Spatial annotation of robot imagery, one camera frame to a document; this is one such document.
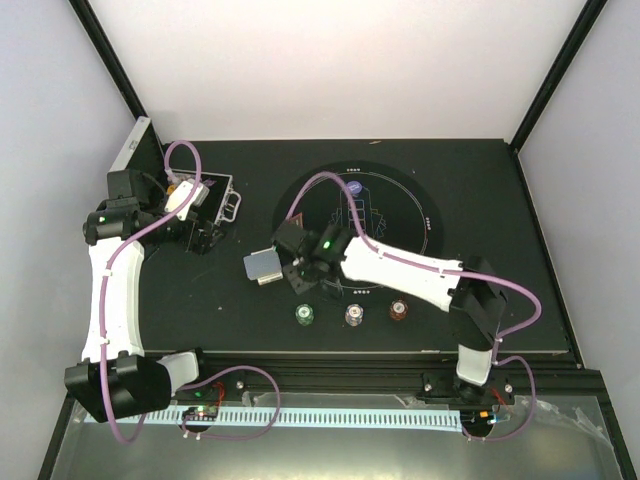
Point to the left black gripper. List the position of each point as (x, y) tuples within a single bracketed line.
[(203, 244)]

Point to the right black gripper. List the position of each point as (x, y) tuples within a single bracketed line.
[(299, 284)]

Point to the green poker chip stack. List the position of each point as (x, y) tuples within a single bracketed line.
[(304, 314)]

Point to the blue white poker chip stack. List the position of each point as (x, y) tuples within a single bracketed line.
[(354, 314)]

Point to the orange black poker chip stack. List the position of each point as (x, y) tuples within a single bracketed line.
[(398, 310)]

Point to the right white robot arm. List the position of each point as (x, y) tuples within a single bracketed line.
[(474, 305)]

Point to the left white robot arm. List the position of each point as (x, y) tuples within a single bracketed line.
[(114, 378)]

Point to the red triangular marker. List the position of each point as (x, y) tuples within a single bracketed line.
[(297, 220)]

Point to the blue playing card deck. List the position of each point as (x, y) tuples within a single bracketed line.
[(263, 266)]

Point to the purple round button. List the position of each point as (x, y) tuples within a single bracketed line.
[(354, 187)]

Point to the aluminium poker case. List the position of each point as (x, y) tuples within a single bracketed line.
[(140, 170)]

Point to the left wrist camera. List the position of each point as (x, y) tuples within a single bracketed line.
[(187, 194)]

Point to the white slotted cable duct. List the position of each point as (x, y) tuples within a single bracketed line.
[(336, 418)]

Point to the black aluminium rail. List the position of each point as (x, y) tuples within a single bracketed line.
[(429, 377)]

